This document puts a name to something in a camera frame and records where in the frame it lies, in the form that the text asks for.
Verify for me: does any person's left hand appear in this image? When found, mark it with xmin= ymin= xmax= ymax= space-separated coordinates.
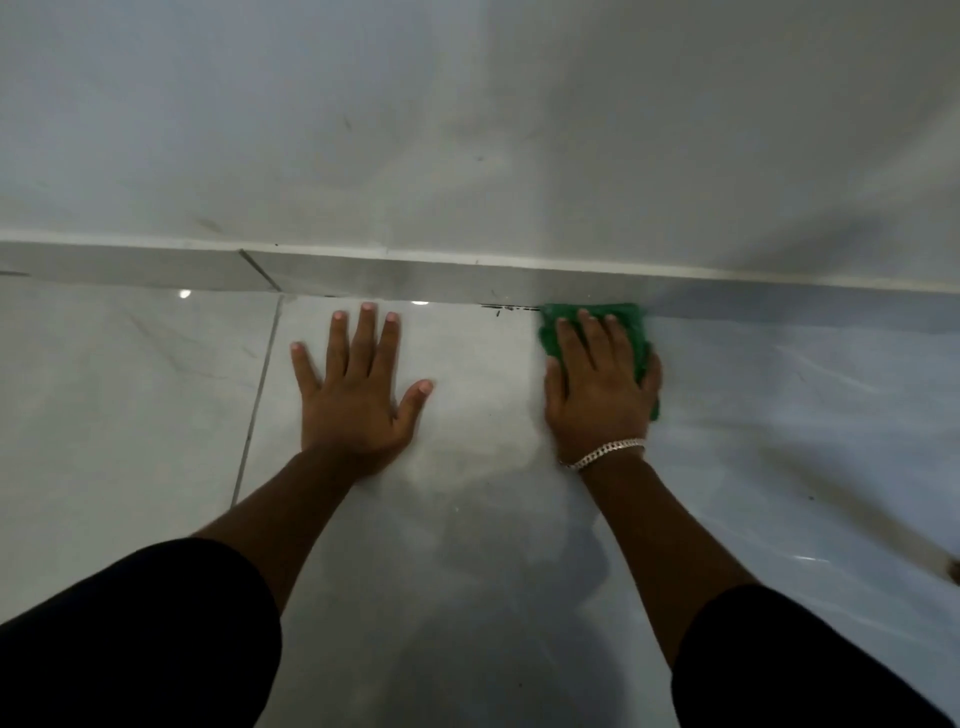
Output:
xmin=290 ymin=302 xmax=435 ymax=475

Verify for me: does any person's right hand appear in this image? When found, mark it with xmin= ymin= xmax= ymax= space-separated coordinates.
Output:
xmin=543 ymin=309 xmax=664 ymax=471

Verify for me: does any green scrubbing pad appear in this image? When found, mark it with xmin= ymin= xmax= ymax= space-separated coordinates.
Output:
xmin=538 ymin=303 xmax=662 ymax=422

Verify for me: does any person's right forearm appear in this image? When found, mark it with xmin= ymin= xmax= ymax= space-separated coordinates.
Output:
xmin=579 ymin=453 xmax=760 ymax=670

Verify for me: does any person's left forearm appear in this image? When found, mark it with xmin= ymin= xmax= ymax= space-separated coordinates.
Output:
xmin=192 ymin=448 xmax=400 ymax=618

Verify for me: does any grey tile skirting board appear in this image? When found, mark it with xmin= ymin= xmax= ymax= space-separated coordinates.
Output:
xmin=0 ymin=238 xmax=960 ymax=336

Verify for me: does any person's black left sleeve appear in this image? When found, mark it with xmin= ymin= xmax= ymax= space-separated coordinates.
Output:
xmin=0 ymin=537 xmax=284 ymax=728

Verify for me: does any person's black sleeve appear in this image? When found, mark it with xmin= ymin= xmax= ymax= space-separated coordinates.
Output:
xmin=0 ymin=537 xmax=284 ymax=728
xmin=669 ymin=583 xmax=955 ymax=728

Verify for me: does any person's black right sleeve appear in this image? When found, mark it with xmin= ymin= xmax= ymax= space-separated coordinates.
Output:
xmin=669 ymin=583 xmax=955 ymax=728

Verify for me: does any silver chain bracelet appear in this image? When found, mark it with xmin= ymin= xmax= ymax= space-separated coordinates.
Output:
xmin=563 ymin=438 xmax=648 ymax=474

